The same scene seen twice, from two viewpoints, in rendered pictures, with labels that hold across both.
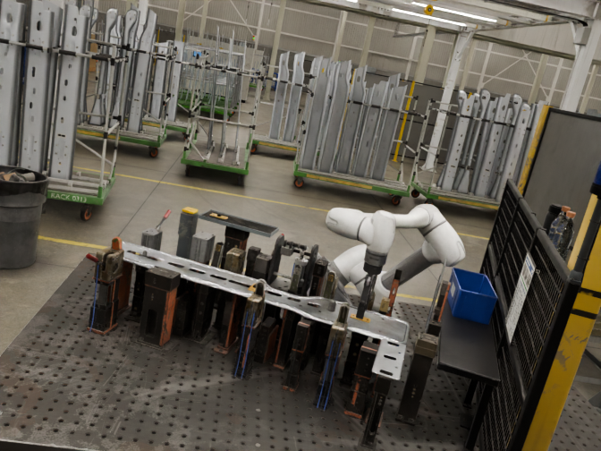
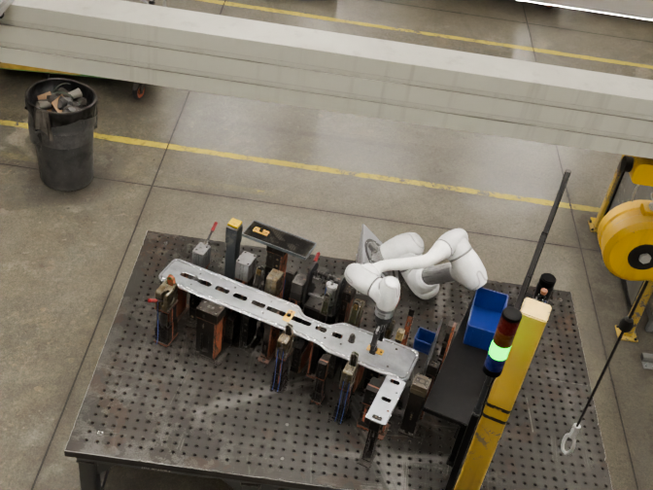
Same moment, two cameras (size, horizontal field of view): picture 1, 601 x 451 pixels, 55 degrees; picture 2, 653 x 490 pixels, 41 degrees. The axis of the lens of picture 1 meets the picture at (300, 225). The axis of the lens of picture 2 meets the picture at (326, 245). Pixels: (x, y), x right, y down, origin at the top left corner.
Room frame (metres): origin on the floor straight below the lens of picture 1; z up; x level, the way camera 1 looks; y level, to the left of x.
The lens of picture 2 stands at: (-0.80, -0.29, 4.06)
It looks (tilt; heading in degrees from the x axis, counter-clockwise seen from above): 39 degrees down; 5
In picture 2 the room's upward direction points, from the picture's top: 9 degrees clockwise
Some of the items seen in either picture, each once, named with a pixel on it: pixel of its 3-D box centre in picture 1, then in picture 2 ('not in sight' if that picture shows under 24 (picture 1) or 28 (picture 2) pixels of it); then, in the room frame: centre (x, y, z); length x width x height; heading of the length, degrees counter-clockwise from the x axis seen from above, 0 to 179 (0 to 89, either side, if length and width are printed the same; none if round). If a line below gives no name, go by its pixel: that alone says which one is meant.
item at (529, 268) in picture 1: (521, 297); not in sight; (1.99, -0.84, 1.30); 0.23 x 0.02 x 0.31; 168
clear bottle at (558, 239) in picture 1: (562, 238); not in sight; (2.07, -0.95, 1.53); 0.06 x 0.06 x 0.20
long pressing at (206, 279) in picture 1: (249, 287); (284, 316); (2.29, 0.16, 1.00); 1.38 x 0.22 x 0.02; 78
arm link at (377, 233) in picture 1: (378, 229); (386, 291); (2.20, -0.31, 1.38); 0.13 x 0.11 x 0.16; 63
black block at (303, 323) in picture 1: (298, 355); (321, 380); (2.07, -0.09, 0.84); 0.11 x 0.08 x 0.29; 168
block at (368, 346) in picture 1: (361, 378); (370, 403); (2.00, -0.35, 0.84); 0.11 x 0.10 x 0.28; 168
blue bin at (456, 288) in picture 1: (469, 294); (485, 319); (2.49, -0.82, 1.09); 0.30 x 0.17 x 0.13; 175
